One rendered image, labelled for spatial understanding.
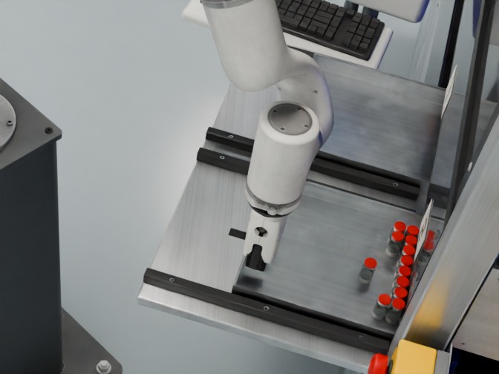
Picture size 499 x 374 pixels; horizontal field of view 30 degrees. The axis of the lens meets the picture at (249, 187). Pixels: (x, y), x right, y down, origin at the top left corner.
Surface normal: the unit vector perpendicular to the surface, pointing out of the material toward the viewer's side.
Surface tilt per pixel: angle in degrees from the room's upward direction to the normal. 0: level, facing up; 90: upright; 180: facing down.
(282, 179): 90
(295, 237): 0
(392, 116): 0
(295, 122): 0
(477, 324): 90
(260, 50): 72
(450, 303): 90
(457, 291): 90
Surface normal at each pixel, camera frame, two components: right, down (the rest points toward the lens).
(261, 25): 0.55, 0.39
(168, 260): 0.14, -0.65
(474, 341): -0.26, 0.70
